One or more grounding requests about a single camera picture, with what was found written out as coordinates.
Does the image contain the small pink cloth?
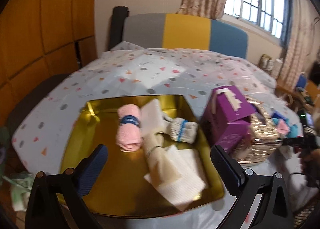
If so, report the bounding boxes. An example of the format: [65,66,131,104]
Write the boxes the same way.
[276,120,289,135]

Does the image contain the beige bandage roll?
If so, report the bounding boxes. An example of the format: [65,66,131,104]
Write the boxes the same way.
[142,133,183,187]

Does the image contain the person's right hand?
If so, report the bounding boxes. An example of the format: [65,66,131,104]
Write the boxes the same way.
[301,148,320,171]

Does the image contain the green white packet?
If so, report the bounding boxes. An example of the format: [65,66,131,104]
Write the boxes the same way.
[10,173,34,211]

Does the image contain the purple carton box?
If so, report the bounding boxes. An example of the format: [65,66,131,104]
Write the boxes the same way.
[202,85,258,156]

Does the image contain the white boxes on desk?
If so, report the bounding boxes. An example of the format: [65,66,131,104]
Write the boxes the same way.
[259,54,283,75]

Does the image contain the black rolled mat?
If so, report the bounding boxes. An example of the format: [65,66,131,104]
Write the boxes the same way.
[110,6,130,52]

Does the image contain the white knit gloves bundle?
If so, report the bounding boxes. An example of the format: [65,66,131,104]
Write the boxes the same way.
[162,116,198,144]

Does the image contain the pink towel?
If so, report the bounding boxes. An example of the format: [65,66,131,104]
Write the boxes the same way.
[116,104,144,152]

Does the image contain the grey yellow blue headboard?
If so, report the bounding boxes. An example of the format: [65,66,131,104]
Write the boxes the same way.
[122,13,248,60]

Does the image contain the gold tin box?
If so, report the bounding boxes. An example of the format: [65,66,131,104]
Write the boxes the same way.
[59,94,225,219]

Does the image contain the wooden desk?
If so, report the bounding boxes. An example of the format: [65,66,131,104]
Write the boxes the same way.
[275,79,320,111]

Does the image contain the blue plush toy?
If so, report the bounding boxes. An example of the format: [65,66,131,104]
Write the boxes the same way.
[272,118,299,138]

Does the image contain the orange wooden wardrobe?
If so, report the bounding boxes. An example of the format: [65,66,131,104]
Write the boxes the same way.
[0,0,98,100]

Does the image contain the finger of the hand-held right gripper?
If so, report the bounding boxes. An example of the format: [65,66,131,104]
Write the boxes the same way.
[282,137,308,146]

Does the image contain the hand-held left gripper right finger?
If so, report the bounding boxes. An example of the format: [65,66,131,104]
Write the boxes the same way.
[210,144,294,229]

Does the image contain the white cloth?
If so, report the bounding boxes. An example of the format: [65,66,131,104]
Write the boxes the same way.
[144,144,207,212]

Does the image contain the white sponge block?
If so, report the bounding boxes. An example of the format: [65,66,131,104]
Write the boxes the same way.
[140,99,167,136]

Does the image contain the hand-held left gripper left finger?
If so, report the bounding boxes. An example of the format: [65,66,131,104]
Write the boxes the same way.
[25,144,109,229]

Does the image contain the patterned white bed cover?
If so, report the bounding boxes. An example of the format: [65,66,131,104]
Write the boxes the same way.
[11,42,320,229]

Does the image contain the woven wicker surface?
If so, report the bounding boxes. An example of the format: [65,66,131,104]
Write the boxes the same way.
[294,200,320,227]

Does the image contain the blue chair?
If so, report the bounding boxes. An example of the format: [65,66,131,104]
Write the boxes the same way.
[296,72,308,90]

